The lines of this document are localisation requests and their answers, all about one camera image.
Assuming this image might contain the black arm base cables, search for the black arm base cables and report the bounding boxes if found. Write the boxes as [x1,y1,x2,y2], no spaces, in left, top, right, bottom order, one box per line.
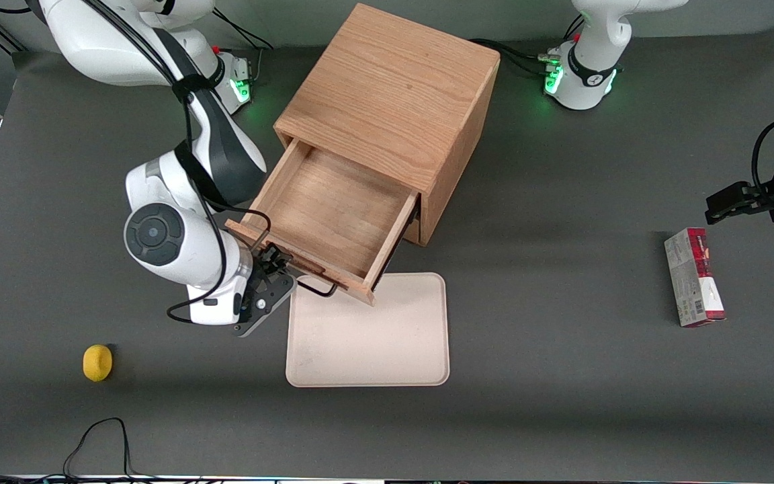
[212,8,275,52]
[470,38,564,76]

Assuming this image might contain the grey and red carton box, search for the grey and red carton box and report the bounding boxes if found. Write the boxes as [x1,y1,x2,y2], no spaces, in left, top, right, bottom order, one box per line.
[663,227,727,328]

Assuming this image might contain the black looped table cable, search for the black looped table cable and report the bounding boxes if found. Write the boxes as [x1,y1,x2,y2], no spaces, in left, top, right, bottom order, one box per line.
[62,417,134,479]

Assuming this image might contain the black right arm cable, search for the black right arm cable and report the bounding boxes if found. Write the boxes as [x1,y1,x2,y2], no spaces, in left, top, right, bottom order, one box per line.
[81,0,273,323]

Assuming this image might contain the black right arm base cables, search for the black right arm base cables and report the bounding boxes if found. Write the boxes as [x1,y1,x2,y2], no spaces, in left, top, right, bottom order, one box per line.
[212,8,275,52]

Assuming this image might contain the black left arm base cables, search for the black left arm base cables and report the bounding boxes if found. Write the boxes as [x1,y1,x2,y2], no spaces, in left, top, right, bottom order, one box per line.
[470,38,564,76]

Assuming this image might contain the black wire drawer handle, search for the black wire drawer handle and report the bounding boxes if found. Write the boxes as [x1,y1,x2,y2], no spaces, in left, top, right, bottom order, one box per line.
[290,259,339,298]

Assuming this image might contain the oak wooden drawer cabinet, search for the oak wooden drawer cabinet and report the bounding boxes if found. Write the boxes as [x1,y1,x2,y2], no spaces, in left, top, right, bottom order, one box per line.
[274,2,502,247]

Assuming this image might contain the beige rectangular tray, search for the beige rectangular tray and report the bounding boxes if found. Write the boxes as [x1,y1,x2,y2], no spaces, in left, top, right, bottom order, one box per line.
[285,272,451,388]

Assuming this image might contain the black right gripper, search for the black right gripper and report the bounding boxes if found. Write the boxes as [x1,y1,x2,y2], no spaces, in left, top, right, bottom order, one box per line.
[231,243,296,337]

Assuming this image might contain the yellow lemon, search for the yellow lemon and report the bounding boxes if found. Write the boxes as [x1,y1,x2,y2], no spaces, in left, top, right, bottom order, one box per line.
[83,344,114,382]

